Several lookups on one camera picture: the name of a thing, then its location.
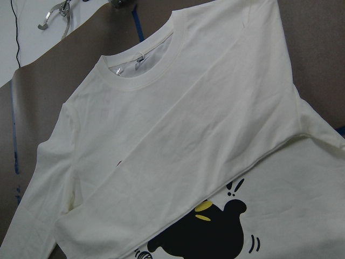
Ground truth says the cream long-sleeve cat shirt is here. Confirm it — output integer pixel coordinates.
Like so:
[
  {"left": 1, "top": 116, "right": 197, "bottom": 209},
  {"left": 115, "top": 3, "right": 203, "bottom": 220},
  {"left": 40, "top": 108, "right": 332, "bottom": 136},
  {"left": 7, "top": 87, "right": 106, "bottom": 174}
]
[{"left": 1, "top": 1, "right": 344, "bottom": 258}]

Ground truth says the white reacher grabber tool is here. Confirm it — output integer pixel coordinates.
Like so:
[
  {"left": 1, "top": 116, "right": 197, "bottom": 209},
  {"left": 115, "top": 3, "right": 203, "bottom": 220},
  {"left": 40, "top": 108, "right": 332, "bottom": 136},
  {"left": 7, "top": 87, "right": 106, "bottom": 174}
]
[{"left": 37, "top": 0, "right": 72, "bottom": 39}]

